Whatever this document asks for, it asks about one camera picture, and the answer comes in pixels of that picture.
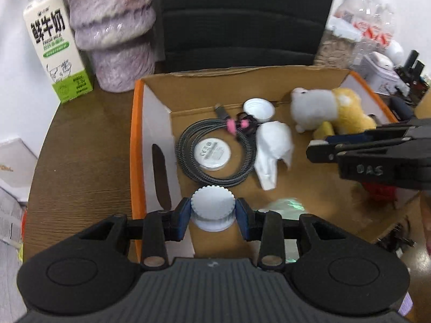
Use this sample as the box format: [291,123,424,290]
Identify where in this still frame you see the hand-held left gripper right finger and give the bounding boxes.
[236,198,340,271]

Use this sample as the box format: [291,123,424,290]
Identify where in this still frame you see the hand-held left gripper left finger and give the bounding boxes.
[80,198,191,270]

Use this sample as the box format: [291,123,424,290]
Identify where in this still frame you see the white and yellow plush toy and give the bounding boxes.
[290,87,378,140]

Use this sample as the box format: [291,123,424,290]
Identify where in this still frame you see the white screw cap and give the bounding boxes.
[242,98,276,122]

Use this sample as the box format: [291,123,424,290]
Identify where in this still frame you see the white tin box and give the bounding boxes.
[360,54,409,96]

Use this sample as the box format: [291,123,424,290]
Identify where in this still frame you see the purple ceramic vase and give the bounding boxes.
[62,0,157,92]

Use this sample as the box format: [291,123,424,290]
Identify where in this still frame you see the white round lid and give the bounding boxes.
[194,138,232,171]

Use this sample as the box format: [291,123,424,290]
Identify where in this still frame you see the black chargers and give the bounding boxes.
[397,50,431,95]

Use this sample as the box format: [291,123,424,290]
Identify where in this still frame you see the thin black cable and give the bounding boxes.
[377,222,416,253]

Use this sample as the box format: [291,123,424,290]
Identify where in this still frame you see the white printed carton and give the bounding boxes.
[0,187,25,244]

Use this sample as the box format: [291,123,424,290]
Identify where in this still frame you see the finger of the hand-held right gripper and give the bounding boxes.
[325,118,431,145]
[306,136,409,164]

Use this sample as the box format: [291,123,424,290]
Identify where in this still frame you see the dark glasses case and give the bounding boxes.
[387,96,415,120]

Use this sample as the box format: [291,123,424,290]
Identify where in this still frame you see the red rose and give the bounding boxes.
[362,182,399,202]

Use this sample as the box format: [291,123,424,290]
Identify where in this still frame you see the white earbuds case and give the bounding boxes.
[369,51,394,71]

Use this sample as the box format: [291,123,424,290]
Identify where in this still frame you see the orange-red cardboard box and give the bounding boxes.
[130,65,431,265]

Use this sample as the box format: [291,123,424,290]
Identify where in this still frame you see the ribbed white jar lid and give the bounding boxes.
[189,186,236,233]

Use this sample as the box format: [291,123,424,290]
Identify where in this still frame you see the clear seed container white lid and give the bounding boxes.
[315,17,362,66]

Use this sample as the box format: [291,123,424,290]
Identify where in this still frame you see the white crumpled tissue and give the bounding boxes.
[253,120,295,191]

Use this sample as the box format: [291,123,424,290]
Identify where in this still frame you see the black paper bag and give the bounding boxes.
[157,0,339,74]

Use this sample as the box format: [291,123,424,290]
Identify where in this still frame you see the pink cable tie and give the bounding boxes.
[226,116,256,135]

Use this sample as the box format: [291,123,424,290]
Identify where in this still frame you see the iridescent plastic wrap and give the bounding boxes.
[259,195,307,217]

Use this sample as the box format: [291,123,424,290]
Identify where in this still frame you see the white green milk carton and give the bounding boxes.
[23,0,94,104]

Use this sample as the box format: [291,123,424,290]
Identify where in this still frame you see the black braided cable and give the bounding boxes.
[176,104,258,187]

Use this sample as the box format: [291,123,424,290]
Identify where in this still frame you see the white round device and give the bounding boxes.
[384,40,405,64]

